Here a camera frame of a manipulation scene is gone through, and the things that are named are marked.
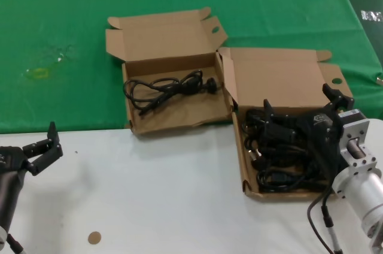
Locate round brown cardboard disc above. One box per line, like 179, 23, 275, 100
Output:
87, 231, 102, 246

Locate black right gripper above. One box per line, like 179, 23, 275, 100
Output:
262, 83, 354, 183

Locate black power cable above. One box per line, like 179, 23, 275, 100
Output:
123, 69, 224, 117
242, 107, 272, 135
245, 141, 320, 173
256, 166, 335, 194

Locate green table cloth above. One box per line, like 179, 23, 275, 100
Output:
0, 0, 383, 134

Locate cable with grey connector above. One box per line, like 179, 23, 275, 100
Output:
320, 202, 344, 254

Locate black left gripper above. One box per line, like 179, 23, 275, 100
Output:
0, 121, 64, 177

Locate crumpled clear plastic wrap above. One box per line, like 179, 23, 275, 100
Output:
360, 10, 383, 22

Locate open brown cardboard box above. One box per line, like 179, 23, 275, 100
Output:
218, 46, 355, 202
105, 7, 235, 135

